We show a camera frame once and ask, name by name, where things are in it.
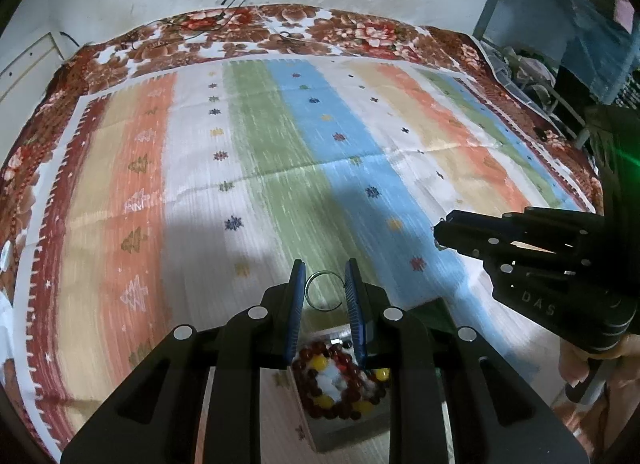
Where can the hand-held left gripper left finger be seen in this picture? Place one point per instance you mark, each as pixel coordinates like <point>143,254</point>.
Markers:
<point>295,314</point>

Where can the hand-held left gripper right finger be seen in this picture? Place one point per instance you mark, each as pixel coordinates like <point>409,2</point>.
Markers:
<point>356,314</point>

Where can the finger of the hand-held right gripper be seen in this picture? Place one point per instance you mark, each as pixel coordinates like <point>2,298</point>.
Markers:
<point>475,244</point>
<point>530,224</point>

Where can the mirrored jewelry box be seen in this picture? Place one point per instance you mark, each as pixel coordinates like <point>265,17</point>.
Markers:
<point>330,434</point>

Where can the person's right hand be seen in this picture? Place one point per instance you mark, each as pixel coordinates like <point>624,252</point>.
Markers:
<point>617,384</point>

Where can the pile of clothes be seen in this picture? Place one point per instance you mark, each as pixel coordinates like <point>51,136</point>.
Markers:
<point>530,79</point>

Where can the pink cloth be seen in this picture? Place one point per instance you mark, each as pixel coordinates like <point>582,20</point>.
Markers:
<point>625,9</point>

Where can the red floral blanket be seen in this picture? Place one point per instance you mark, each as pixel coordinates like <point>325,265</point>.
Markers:
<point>300,26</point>

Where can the small white device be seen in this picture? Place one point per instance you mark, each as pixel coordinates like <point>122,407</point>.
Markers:
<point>4,255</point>

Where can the white door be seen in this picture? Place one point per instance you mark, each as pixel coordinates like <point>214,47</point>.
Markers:
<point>27,64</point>

